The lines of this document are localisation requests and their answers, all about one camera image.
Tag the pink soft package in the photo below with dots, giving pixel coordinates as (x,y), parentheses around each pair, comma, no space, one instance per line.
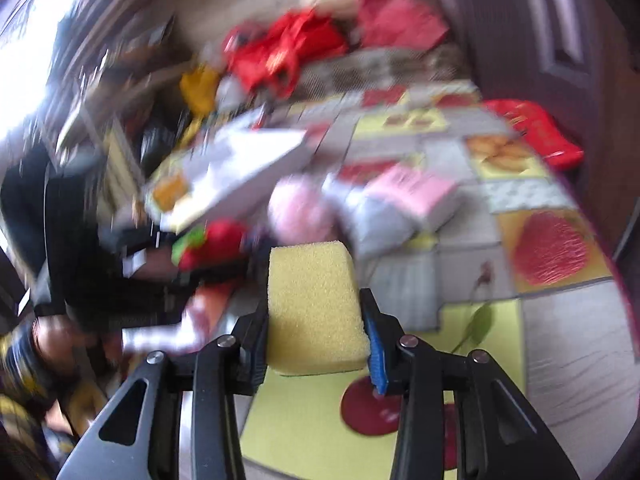
(415,192)

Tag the pink plush toy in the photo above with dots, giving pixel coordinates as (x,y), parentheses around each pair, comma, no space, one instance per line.
(300,210)

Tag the yellow sponge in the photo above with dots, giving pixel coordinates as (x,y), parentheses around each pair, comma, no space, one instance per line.
(315,310)

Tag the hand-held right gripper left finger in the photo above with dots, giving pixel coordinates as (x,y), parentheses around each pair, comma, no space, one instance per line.
(252,355)

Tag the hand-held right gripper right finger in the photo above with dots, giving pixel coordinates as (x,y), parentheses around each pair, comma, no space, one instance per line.
(378,360)

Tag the yellow bag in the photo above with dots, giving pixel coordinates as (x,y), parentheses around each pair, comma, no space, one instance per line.
(200,87)

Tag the red plastic packet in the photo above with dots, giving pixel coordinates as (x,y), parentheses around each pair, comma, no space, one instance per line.
(537,130)

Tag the red shopping bag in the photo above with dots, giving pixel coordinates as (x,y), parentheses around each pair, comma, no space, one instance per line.
(280,52)

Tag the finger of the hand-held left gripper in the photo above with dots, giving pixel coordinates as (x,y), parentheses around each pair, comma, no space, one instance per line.
(225,271)

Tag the white box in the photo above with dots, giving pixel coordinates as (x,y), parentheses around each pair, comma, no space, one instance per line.
(240,170)

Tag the red strawberry plush toy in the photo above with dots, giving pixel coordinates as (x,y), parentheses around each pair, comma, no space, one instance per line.
(215,242)

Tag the fruit print tablecloth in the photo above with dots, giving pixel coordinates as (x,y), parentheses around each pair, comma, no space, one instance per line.
(550,310)

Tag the dark wooden door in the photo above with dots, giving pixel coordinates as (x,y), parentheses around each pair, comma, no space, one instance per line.
(530,35)

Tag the person's left hand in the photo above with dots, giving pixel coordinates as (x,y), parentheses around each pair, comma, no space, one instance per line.
(60,345)

